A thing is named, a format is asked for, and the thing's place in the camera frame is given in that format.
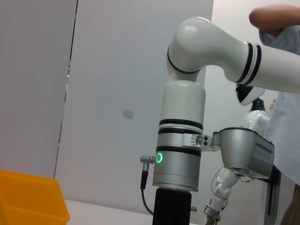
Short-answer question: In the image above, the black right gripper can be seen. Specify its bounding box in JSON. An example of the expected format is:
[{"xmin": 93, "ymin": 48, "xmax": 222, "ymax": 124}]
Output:
[{"xmin": 152, "ymin": 187, "xmax": 193, "ymax": 225}]

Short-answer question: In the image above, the person bare forearm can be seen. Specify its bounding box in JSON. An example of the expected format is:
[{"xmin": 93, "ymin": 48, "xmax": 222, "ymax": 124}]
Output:
[{"xmin": 248, "ymin": 4, "xmax": 300, "ymax": 33}]

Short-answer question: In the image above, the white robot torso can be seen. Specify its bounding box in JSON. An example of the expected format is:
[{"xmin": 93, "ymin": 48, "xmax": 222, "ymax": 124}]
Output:
[{"xmin": 241, "ymin": 98, "xmax": 270, "ymax": 137}]

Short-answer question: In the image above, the white robot head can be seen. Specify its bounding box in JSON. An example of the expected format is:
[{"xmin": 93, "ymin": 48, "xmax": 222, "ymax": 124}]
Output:
[{"xmin": 235, "ymin": 83, "xmax": 266, "ymax": 107}]

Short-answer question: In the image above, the person in light shirt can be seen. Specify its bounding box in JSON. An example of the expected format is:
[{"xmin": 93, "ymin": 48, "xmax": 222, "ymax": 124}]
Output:
[{"xmin": 258, "ymin": 24, "xmax": 300, "ymax": 188}]

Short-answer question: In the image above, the yellow plastic bin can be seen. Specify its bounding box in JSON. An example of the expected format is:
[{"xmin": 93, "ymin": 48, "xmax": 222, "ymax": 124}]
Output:
[{"xmin": 0, "ymin": 169, "xmax": 71, "ymax": 225}]

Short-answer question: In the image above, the grey right gripper cable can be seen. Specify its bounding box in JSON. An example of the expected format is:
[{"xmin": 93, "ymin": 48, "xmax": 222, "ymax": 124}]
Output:
[{"xmin": 140, "ymin": 154, "xmax": 156, "ymax": 215}]

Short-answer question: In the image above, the black stand post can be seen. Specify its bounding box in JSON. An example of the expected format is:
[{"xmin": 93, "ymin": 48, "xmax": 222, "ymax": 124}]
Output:
[{"xmin": 266, "ymin": 164, "xmax": 282, "ymax": 216}]

